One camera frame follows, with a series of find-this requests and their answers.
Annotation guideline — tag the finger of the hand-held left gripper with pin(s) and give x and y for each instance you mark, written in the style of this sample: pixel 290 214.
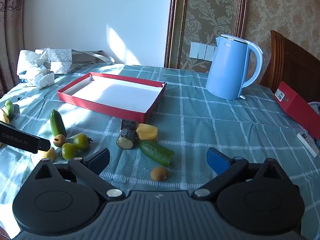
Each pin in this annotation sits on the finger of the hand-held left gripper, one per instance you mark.
pixel 44 146

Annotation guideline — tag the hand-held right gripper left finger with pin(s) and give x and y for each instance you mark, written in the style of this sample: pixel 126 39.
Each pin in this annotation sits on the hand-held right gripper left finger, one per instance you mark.
pixel 98 160

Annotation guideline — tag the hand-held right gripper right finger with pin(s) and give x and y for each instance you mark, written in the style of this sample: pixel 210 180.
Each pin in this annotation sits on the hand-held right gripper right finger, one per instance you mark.
pixel 217 161

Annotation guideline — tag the yellow peeled fruit piece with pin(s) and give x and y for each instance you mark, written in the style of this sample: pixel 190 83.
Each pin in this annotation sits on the yellow peeled fruit piece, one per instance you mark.
pixel 147 132
pixel 48 154

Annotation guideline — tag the brown kiwi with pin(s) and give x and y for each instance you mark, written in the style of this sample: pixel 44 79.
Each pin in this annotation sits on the brown kiwi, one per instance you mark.
pixel 159 173
pixel 60 140

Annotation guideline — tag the green tomato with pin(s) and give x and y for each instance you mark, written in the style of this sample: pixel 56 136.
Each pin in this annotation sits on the green tomato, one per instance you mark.
pixel 69 151
pixel 81 142

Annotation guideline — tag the cut green cucumber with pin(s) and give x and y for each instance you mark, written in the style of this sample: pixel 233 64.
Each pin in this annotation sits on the cut green cucumber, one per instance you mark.
pixel 155 151

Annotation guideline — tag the shallow red cardboard box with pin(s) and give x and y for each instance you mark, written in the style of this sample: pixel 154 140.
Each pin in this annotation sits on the shallow red cardboard box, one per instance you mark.
pixel 117 95

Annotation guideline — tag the small green cucumber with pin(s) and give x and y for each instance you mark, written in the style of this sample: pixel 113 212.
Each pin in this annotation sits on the small green cucumber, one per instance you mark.
pixel 9 108

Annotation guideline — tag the green checked tablecloth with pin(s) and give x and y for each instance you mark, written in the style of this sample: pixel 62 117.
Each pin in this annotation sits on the green checked tablecloth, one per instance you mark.
pixel 212 120

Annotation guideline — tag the blue white tissue pack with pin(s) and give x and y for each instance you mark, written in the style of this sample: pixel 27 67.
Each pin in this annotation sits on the blue white tissue pack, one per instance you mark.
pixel 23 78

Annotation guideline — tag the crumpled white tissue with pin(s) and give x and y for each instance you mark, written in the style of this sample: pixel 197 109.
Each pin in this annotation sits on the crumpled white tissue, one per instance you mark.
pixel 45 80

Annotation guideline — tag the white tissue pile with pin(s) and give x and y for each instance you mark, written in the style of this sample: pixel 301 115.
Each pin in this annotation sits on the white tissue pile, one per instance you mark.
pixel 28 58

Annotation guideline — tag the blue electric kettle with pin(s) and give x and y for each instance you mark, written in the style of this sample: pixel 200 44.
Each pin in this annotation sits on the blue electric kettle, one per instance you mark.
pixel 227 72

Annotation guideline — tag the silver patterned gift bag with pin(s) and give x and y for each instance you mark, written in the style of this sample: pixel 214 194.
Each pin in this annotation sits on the silver patterned gift bag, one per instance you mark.
pixel 65 58

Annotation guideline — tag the white remote control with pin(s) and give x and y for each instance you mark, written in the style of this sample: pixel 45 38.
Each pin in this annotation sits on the white remote control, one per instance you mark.
pixel 307 143

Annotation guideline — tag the flat red box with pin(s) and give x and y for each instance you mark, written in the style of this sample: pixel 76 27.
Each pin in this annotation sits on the flat red box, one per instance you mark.
pixel 297 107

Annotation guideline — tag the brown patterned curtain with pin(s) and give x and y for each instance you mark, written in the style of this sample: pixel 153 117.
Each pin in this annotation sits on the brown patterned curtain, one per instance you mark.
pixel 10 30

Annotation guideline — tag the brown wooden chair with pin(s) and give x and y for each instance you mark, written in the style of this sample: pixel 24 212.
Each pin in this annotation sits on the brown wooden chair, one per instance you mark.
pixel 292 65

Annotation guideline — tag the white wall switch panel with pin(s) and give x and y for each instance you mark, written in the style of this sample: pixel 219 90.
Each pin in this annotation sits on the white wall switch panel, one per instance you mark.
pixel 201 50

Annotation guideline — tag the ornate brown wall frame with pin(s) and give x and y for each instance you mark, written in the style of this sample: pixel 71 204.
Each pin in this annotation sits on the ornate brown wall frame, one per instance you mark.
pixel 212 12

